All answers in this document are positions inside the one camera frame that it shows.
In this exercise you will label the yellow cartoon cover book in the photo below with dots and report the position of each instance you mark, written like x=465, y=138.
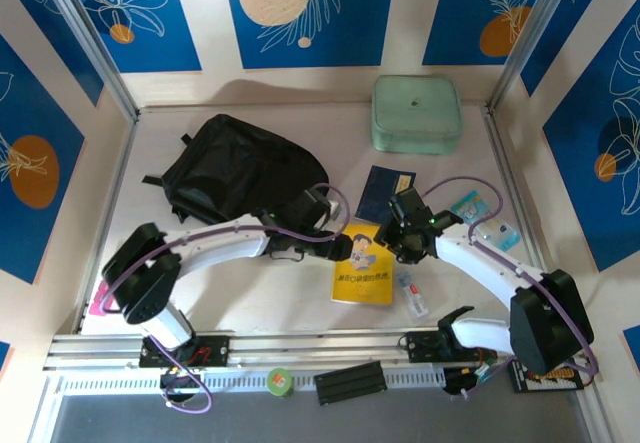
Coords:
x=362, y=283

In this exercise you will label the clear plastic box red label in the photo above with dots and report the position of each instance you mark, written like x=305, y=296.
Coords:
x=414, y=295

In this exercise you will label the dark blue notebook yellow label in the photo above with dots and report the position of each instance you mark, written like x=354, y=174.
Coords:
x=377, y=193

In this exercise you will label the black student backpack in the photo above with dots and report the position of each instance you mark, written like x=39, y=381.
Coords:
x=230, y=173

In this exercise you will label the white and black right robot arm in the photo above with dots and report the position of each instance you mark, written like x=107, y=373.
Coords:
x=480, y=263

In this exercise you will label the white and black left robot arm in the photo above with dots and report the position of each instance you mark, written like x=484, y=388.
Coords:
x=220, y=245

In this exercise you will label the mint green zip pouch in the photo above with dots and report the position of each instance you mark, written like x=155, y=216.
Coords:
x=415, y=113

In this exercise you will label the black ridged block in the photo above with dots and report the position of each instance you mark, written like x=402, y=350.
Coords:
x=350, y=383

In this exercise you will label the green tape roll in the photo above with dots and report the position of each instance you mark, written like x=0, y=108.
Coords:
x=279, y=382

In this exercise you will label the black power board yellow connectors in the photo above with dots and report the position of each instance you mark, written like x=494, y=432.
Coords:
x=555, y=383

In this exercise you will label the pink and white plastic case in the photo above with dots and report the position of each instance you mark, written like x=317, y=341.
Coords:
x=97, y=303

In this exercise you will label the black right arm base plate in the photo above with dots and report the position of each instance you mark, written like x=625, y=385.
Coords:
x=420, y=345

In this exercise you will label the aluminium mounting rail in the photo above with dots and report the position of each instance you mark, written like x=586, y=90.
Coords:
x=320, y=343

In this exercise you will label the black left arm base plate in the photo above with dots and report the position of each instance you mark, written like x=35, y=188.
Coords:
x=212, y=350

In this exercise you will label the aluminium frame post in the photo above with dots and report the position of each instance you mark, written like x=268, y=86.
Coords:
x=530, y=33
x=95, y=48

